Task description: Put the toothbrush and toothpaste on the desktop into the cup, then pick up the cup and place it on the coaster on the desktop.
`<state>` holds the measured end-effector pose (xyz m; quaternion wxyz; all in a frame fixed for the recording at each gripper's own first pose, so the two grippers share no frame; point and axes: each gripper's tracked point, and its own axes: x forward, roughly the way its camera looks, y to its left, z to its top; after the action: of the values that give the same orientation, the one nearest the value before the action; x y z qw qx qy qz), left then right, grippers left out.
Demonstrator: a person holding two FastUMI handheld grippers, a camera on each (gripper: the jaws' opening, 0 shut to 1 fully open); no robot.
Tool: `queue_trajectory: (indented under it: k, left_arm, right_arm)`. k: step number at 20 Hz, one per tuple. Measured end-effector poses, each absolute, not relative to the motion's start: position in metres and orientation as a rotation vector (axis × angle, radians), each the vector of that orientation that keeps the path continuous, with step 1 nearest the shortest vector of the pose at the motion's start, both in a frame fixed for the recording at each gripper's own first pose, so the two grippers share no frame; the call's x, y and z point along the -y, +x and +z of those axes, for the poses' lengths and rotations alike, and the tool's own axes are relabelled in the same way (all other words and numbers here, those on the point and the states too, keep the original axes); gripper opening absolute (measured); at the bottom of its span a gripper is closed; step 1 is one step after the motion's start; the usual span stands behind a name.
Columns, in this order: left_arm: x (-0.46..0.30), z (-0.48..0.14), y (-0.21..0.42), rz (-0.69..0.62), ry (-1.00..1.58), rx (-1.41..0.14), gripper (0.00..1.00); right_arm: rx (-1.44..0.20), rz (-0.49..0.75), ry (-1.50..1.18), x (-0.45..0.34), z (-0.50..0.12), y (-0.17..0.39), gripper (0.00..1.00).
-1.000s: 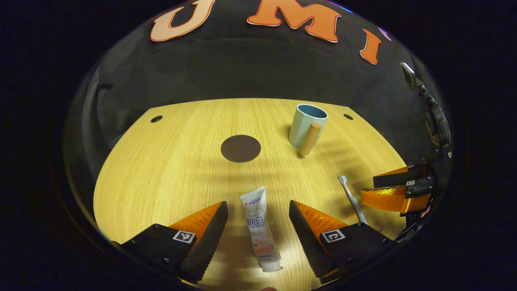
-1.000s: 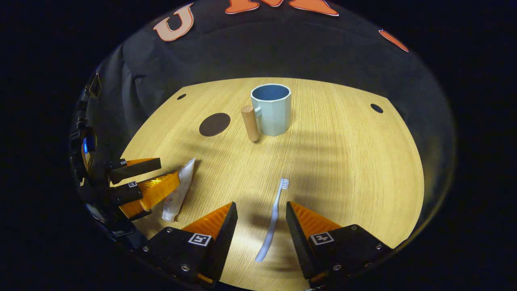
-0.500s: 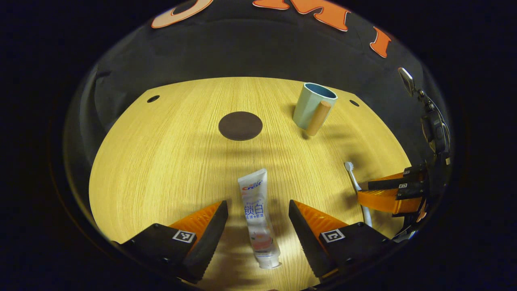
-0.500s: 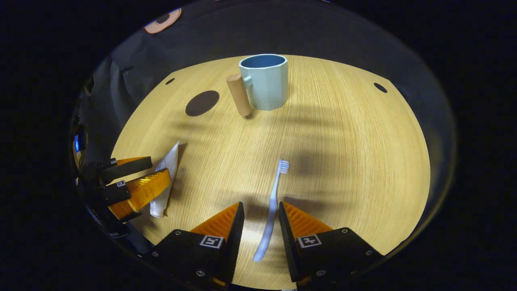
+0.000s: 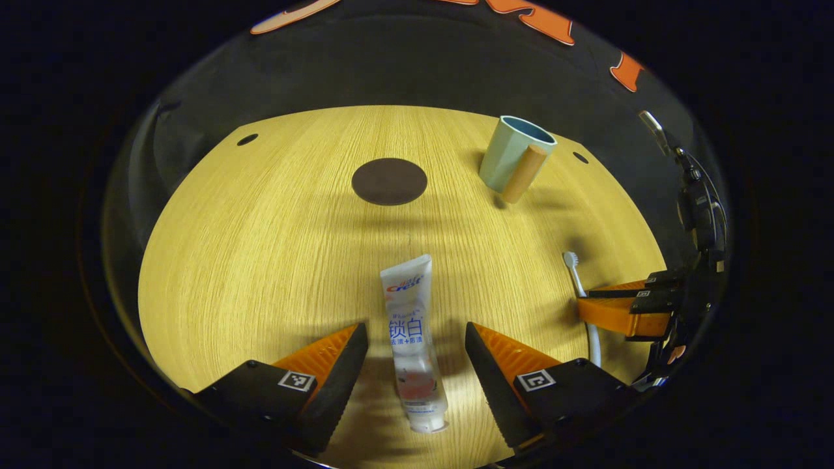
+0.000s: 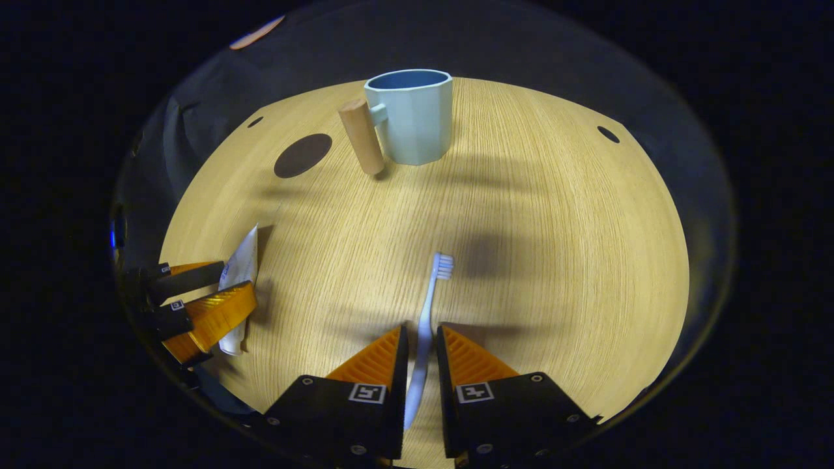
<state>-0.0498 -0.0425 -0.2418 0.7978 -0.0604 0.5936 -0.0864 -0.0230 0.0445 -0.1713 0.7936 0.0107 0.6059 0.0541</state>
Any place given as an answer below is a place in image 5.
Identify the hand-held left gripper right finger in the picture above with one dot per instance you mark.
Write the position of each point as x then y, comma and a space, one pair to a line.
495, 391

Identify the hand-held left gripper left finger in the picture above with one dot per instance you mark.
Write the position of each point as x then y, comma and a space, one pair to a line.
339, 391

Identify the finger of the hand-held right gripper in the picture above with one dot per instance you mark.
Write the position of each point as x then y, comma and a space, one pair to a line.
664, 279
619, 319

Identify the white toothbrush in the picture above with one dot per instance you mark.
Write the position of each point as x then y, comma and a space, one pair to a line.
576, 280

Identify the white toothpaste tube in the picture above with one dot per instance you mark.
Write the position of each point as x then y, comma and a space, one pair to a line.
410, 306

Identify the dark brown round coaster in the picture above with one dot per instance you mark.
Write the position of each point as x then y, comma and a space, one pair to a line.
389, 182

